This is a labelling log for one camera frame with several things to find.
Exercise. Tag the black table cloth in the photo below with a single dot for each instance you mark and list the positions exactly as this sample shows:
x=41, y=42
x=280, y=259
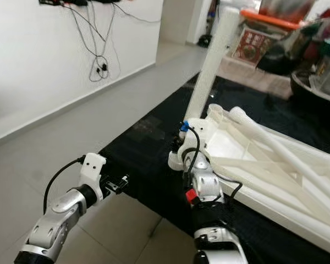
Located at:
x=148, y=159

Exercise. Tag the white plastic table top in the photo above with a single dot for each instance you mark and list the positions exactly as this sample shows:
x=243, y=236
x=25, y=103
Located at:
x=225, y=143

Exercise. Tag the beige patterned cloth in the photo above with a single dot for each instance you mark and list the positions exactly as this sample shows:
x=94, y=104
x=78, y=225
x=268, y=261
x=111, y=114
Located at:
x=253, y=80

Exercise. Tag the black power adapter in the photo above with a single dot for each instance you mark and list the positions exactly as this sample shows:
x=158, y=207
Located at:
x=103, y=67

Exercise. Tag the red printed food box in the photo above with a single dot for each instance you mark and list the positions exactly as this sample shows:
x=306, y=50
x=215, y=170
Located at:
x=253, y=47

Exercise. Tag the black wok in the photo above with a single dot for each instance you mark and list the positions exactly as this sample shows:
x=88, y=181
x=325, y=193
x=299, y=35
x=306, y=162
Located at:
x=305, y=91

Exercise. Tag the black plastic bag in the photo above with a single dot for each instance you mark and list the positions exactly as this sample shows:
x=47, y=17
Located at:
x=291, y=52

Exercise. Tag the clear storage box orange lid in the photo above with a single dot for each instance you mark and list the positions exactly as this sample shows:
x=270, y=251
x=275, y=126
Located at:
x=269, y=17

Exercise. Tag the steel cooking pot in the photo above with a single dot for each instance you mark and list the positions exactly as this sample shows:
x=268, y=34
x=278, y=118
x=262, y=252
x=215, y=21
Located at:
x=286, y=10

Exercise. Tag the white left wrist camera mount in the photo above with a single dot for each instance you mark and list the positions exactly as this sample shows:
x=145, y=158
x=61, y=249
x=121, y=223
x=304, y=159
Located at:
x=94, y=165

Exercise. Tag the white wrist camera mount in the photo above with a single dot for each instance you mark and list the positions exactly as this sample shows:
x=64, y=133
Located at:
x=94, y=165
x=198, y=132

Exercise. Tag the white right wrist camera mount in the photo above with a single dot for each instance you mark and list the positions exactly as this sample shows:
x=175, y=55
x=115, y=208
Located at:
x=198, y=132

